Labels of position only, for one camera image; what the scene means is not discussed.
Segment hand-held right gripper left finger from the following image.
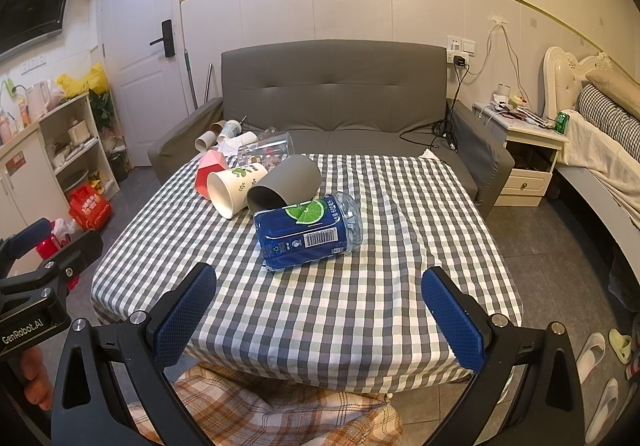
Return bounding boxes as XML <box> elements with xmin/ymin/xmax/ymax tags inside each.
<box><xmin>50</xmin><ymin>262</ymin><xmax>218</xmax><ymax>446</ymax></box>

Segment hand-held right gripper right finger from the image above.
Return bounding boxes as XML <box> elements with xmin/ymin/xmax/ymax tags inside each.
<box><xmin>421</xmin><ymin>266</ymin><xmax>587</xmax><ymax>446</ymax></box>

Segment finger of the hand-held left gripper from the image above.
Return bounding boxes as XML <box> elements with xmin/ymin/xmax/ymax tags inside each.
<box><xmin>30</xmin><ymin>230</ymin><xmax>104</xmax><ymax>294</ymax></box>
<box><xmin>0</xmin><ymin>218</ymin><xmax>54</xmax><ymax>261</ymax></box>

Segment grey cup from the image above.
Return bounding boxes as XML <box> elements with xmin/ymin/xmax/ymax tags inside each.
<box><xmin>246</xmin><ymin>154</ymin><xmax>322</xmax><ymax>217</ymax></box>

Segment white leaf-print paper cup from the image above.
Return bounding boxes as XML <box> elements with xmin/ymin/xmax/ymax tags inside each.
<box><xmin>206</xmin><ymin>162</ymin><xmax>270</xmax><ymax>220</ymax></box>

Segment person's left hand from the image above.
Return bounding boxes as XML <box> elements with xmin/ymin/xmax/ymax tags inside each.
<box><xmin>19</xmin><ymin>345</ymin><xmax>54</xmax><ymax>413</ymax></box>

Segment red bag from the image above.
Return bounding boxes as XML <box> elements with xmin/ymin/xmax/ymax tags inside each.
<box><xmin>68</xmin><ymin>185</ymin><xmax>112</xmax><ymax>232</ymax></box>

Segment white kitchen cabinet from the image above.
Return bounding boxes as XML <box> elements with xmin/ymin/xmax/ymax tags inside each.
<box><xmin>0</xmin><ymin>130</ymin><xmax>72</xmax><ymax>247</ymax></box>

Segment open white shelf cabinet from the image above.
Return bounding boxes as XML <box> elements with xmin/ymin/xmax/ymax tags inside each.
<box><xmin>37</xmin><ymin>92</ymin><xmax>121</xmax><ymax>223</ymax></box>

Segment plaid pants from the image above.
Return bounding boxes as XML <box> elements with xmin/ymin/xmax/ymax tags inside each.
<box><xmin>127</xmin><ymin>363</ymin><xmax>404</xmax><ymax>446</ymax></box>

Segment checked tablecloth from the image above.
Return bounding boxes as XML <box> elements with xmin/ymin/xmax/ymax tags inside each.
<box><xmin>91</xmin><ymin>153</ymin><xmax>524</xmax><ymax>395</ymax></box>

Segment pink kettle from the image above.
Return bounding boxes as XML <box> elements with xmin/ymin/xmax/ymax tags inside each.
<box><xmin>24</xmin><ymin>80</ymin><xmax>54</xmax><ymax>125</ymax></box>

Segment blue-label plastic bottle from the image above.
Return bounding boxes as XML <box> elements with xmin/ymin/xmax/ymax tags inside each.
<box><xmin>253</xmin><ymin>192</ymin><xmax>365</xmax><ymax>272</ymax></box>

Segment green plant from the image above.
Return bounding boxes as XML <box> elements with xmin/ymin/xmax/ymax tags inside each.
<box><xmin>89</xmin><ymin>90</ymin><xmax>116</xmax><ymax>133</ymax></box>

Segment white slipper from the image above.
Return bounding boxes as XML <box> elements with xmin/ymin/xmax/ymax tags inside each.
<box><xmin>575</xmin><ymin>332</ymin><xmax>607</xmax><ymax>385</ymax></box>
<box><xmin>584</xmin><ymin>378</ymin><xmax>620</xmax><ymax>445</ymax></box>

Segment yellow plastic bag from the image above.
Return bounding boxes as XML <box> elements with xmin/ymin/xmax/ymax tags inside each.
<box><xmin>55</xmin><ymin>62</ymin><xmax>110</xmax><ymax>99</ymax></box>

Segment pale green slipper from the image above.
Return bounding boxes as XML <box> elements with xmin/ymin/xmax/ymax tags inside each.
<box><xmin>608</xmin><ymin>328</ymin><xmax>634</xmax><ymax>366</ymax></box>

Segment cream nightstand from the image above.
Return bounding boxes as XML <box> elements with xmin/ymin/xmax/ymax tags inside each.
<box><xmin>472</xmin><ymin>100</ymin><xmax>570</xmax><ymax>209</ymax></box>

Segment white door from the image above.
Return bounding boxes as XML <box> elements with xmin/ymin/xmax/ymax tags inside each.
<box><xmin>99</xmin><ymin>0</ymin><xmax>185</xmax><ymax>167</ymax></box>

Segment clear plastic container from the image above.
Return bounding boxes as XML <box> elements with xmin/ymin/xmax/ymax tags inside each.
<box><xmin>237</xmin><ymin>131</ymin><xmax>296</xmax><ymax>173</ymax></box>

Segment white blanket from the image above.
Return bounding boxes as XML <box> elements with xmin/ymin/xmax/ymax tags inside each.
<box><xmin>557</xmin><ymin>110</ymin><xmax>640</xmax><ymax>227</ymax></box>

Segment black range hood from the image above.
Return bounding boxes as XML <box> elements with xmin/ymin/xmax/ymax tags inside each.
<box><xmin>0</xmin><ymin>0</ymin><xmax>82</xmax><ymax>62</ymax></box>

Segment grey sofa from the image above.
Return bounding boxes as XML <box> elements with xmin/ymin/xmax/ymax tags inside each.
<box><xmin>148</xmin><ymin>39</ymin><xmax>516</xmax><ymax>221</ymax></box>

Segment checked pillow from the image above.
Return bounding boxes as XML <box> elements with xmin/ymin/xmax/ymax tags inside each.
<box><xmin>577</xmin><ymin>82</ymin><xmax>640</xmax><ymax>147</ymax></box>

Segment cream bed headboard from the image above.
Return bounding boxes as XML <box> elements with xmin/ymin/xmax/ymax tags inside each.
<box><xmin>543</xmin><ymin>46</ymin><xmax>614</xmax><ymax>125</ymax></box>

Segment beige pillow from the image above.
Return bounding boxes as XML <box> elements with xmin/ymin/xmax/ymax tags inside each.
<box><xmin>585</xmin><ymin>70</ymin><xmax>640</xmax><ymax>107</ymax></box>

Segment grey bed frame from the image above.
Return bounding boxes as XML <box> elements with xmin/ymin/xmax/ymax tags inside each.
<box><xmin>554</xmin><ymin>160</ymin><xmax>640</xmax><ymax>289</ymax></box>

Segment black cable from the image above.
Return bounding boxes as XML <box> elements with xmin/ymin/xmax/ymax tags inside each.
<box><xmin>399</xmin><ymin>66</ymin><xmax>472</xmax><ymax>153</ymax></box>

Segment mop handle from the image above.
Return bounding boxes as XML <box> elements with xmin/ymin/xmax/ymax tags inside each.
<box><xmin>182</xmin><ymin>48</ymin><xmax>199</xmax><ymax>113</ymax></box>

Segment black door lock handle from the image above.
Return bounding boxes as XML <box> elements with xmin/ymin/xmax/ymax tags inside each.
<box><xmin>150</xmin><ymin>18</ymin><xmax>176</xmax><ymax>58</ymax></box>

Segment white cable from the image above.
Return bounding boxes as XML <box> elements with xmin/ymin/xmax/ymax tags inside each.
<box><xmin>465</xmin><ymin>20</ymin><xmax>531</xmax><ymax>99</ymax></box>

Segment white wall outlet panel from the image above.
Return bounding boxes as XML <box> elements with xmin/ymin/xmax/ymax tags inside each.
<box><xmin>446</xmin><ymin>35</ymin><xmax>477</xmax><ymax>56</ymax></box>

